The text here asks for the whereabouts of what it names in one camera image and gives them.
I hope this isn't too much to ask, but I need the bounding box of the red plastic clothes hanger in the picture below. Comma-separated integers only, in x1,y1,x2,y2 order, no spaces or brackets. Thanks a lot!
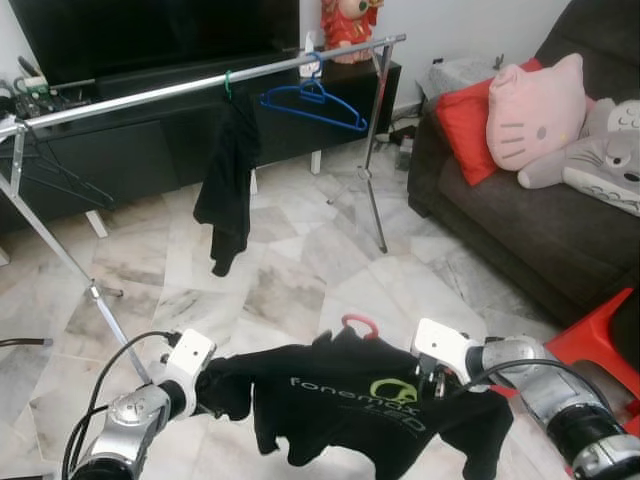
340,313,381,341

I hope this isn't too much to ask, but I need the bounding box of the blue plastic clothes hanger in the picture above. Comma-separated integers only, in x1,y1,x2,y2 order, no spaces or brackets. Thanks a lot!
260,52,369,134

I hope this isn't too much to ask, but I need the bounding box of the red plastic stool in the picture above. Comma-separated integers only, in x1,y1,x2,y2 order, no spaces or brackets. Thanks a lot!
545,288,640,436

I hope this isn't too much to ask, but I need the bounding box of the dark grey fabric sofa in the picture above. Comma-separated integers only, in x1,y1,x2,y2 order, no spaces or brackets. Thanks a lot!
408,0,640,326

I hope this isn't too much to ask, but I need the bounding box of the black plastic bucket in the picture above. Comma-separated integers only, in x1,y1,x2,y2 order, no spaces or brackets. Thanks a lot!
608,290,640,376

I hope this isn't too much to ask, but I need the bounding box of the white floor power strip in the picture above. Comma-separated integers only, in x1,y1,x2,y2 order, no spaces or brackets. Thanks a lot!
385,120,426,173

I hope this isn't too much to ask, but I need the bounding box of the red cushion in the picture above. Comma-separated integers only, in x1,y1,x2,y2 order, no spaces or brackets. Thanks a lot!
433,58,546,188

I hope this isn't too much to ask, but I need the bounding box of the grey Totoro plush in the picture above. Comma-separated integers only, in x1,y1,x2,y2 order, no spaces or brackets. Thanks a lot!
518,125,640,216

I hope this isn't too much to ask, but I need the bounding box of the pink cat face pillow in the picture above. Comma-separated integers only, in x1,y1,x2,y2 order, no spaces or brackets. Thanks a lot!
485,52,591,173

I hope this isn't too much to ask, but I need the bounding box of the grey speckled covered box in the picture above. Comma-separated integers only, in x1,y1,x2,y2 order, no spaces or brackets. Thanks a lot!
428,55,506,101

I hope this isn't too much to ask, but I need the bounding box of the white tissue box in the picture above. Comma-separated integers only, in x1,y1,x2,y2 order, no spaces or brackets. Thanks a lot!
298,32,323,79

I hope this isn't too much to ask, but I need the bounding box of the red robed deity statue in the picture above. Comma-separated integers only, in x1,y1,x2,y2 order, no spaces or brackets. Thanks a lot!
320,0,386,66

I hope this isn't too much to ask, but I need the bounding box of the silver metal clothes rack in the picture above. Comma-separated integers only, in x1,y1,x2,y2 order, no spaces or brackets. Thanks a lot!
0,35,408,386

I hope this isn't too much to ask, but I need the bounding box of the black flat screen television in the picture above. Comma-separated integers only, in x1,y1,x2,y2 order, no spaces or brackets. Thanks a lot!
8,0,301,86

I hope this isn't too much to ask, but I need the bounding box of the electronics board cluster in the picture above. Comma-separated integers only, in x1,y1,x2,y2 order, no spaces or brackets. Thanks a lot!
0,72,63,119

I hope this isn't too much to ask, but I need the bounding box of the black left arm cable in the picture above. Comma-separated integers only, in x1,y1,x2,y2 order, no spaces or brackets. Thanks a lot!
62,330,181,480

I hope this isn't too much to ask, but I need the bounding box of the black wire clothes hanger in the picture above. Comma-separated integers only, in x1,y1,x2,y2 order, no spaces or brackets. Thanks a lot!
15,130,116,211

